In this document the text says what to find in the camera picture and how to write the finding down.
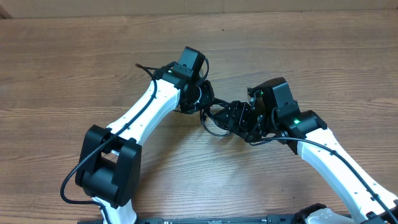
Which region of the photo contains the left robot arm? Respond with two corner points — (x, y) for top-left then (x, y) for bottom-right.
(74, 47), (213, 223)

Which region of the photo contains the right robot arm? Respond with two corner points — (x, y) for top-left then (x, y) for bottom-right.
(212, 78), (397, 223)

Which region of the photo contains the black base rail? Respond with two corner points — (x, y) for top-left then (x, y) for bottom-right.
(77, 213), (355, 224)

